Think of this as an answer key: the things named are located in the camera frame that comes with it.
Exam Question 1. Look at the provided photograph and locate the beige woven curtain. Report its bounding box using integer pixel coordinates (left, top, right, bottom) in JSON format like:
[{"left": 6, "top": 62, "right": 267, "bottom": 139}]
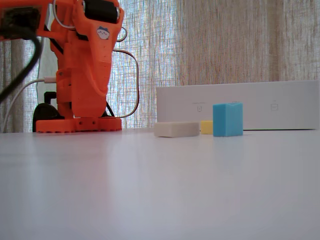
[{"left": 0, "top": 0, "right": 320, "bottom": 133}]

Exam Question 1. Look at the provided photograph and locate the black table clamp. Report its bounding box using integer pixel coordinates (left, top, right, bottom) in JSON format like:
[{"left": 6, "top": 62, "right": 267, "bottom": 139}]
[{"left": 32, "top": 91, "right": 66, "bottom": 132}]

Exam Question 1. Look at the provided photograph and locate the white foam cuboid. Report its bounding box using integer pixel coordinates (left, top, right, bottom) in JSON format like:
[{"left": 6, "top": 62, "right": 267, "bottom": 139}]
[{"left": 153, "top": 121, "right": 201, "bottom": 138}]

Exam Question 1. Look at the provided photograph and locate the thick black camera cable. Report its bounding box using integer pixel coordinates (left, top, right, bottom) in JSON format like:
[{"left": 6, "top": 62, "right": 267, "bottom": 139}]
[{"left": 0, "top": 27, "right": 43, "bottom": 103}]

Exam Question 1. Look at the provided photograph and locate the orange gripper body black servo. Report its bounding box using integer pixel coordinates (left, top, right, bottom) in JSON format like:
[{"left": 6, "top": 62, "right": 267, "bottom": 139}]
[{"left": 73, "top": 0, "right": 125, "bottom": 27}]

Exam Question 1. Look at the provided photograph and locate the black power cable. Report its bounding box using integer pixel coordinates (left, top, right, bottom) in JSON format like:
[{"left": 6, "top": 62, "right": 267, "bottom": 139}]
[{"left": 105, "top": 101, "right": 116, "bottom": 118}]

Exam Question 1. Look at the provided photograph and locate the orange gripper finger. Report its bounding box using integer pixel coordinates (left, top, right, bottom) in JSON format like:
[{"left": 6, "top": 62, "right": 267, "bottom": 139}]
[{"left": 84, "top": 23, "right": 123, "bottom": 98}]

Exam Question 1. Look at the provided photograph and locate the white USB cable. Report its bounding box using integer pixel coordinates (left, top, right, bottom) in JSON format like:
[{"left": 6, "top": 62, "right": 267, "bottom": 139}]
[{"left": 2, "top": 77, "right": 58, "bottom": 133}]

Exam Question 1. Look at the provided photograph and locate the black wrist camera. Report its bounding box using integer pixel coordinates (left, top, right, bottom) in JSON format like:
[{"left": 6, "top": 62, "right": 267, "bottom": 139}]
[{"left": 0, "top": 6, "right": 42, "bottom": 41}]

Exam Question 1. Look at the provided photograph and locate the white cardboard box bin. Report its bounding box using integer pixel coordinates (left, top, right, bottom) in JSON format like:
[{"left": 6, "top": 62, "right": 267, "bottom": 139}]
[{"left": 156, "top": 79, "right": 320, "bottom": 131}]

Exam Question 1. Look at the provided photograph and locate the yellow foam cuboid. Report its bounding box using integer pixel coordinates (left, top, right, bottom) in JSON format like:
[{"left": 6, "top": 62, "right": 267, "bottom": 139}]
[{"left": 200, "top": 120, "right": 214, "bottom": 135}]

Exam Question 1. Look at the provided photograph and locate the blue foam cuboid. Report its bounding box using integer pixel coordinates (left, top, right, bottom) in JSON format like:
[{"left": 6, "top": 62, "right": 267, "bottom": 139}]
[{"left": 212, "top": 101, "right": 244, "bottom": 138}]

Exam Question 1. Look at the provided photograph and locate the long looping servo wire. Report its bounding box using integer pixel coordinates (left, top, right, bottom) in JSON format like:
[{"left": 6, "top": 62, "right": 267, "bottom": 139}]
[{"left": 104, "top": 48, "right": 140, "bottom": 119}]

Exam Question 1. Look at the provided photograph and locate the servo wire on arm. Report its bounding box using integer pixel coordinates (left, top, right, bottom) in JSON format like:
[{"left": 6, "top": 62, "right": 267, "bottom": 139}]
[{"left": 116, "top": 26, "right": 129, "bottom": 43}]

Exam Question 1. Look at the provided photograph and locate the servo wire at gripper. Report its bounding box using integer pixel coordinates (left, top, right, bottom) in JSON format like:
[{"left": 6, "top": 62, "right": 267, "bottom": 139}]
[{"left": 52, "top": 0, "right": 76, "bottom": 30}]

